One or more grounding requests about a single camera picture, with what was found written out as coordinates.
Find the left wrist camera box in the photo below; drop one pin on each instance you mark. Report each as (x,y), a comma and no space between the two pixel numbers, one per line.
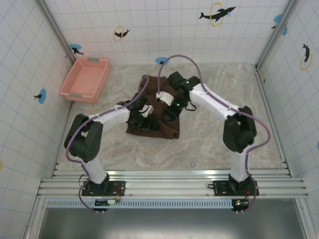
(147,110)

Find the pink plastic basket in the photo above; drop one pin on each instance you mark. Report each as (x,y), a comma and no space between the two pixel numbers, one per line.
(83,79)

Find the blue circle seal sticker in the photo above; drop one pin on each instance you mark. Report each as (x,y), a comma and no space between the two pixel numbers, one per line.
(42,95)

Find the brown long pants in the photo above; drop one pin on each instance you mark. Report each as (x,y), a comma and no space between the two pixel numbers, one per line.
(169,129)

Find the aluminium corner post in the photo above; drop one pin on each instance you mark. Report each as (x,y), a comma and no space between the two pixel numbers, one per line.
(57,30)
(276,35)

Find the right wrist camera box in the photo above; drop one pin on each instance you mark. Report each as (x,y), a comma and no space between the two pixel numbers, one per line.
(165,97)

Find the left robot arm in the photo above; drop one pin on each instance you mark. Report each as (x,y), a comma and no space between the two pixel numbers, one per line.
(84,147)

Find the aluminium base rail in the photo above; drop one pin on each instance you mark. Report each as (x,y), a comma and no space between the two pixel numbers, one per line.
(174,184)

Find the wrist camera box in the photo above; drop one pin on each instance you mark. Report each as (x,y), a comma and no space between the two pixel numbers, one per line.
(147,110)
(165,97)

